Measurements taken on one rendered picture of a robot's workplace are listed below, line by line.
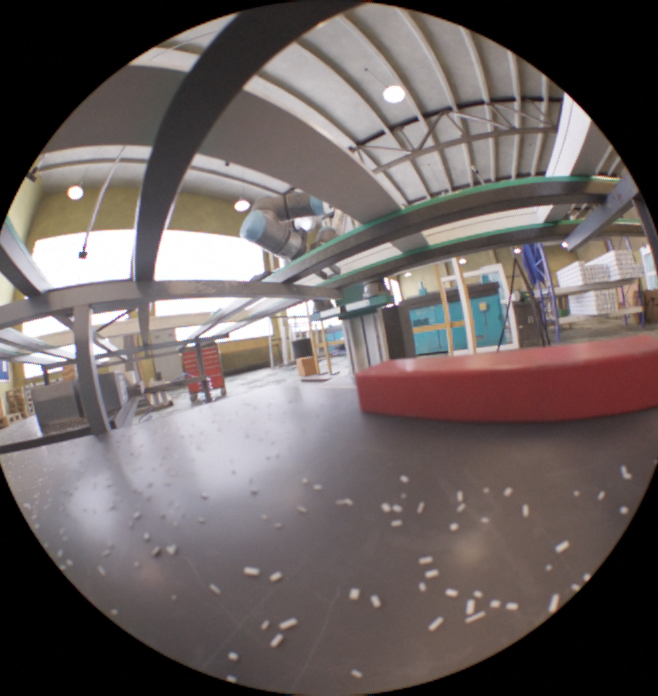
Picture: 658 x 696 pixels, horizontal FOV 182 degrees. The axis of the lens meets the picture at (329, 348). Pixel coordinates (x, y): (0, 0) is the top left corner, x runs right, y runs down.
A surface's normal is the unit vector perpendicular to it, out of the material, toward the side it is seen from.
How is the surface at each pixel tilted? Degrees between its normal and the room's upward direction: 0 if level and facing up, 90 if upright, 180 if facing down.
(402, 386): 90
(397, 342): 90
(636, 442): 0
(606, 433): 0
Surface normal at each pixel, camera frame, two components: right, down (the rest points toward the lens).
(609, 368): -0.73, 0.15
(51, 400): 0.76, -0.11
